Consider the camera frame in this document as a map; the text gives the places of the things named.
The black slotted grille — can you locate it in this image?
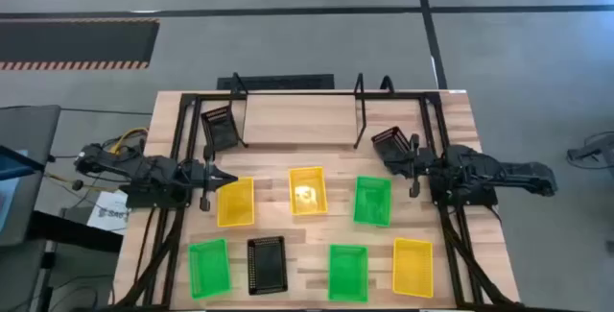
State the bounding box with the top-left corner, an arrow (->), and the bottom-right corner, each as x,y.
216,73 -> 336,92

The black plastic basket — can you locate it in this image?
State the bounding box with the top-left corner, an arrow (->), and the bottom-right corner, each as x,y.
200,105 -> 240,153
370,126 -> 411,162
247,235 -> 289,297

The dark monitor with blue screen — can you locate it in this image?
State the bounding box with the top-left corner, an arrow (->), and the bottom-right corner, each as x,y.
0,143 -> 49,229

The black mat with striped edge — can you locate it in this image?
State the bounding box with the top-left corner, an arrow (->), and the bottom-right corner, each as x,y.
0,17 -> 161,72

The black aluminium table frame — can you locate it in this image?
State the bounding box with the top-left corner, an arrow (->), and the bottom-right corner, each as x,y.
112,89 -> 525,312

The yellow cable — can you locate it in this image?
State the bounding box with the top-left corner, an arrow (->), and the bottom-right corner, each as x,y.
108,127 -> 150,156

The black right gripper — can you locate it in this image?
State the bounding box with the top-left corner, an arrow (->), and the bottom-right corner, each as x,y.
385,132 -> 437,200

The black metal stand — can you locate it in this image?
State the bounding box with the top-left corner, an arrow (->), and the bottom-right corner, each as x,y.
565,131 -> 614,175

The white printed paper sheet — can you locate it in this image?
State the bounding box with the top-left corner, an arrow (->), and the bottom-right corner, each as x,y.
85,189 -> 131,235

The black stand base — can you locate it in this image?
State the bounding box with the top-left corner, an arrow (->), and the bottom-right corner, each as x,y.
28,209 -> 125,255

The yellow plastic basket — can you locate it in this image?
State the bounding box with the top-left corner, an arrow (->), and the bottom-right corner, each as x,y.
288,166 -> 329,217
216,176 -> 255,228
391,237 -> 435,300

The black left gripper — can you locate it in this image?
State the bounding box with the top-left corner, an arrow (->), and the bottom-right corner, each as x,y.
184,145 -> 240,212

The wooden shelf with black frame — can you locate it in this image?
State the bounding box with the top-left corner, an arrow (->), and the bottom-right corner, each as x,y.
229,71 -> 368,151

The green plastic basket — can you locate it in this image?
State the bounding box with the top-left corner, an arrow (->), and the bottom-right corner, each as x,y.
353,175 -> 393,228
327,243 -> 370,303
187,237 -> 233,300

